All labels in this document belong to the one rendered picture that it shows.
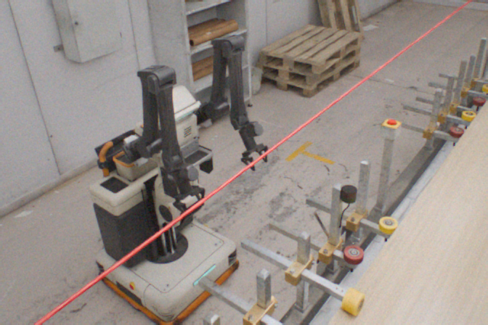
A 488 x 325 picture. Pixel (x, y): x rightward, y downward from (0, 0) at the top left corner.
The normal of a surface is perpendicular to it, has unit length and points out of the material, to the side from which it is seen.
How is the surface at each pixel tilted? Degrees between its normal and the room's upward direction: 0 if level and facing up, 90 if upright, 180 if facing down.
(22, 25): 90
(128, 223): 90
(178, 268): 0
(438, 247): 0
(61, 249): 0
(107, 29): 90
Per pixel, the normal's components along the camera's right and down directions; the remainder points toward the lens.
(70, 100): 0.79, 0.29
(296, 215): -0.04, -0.87
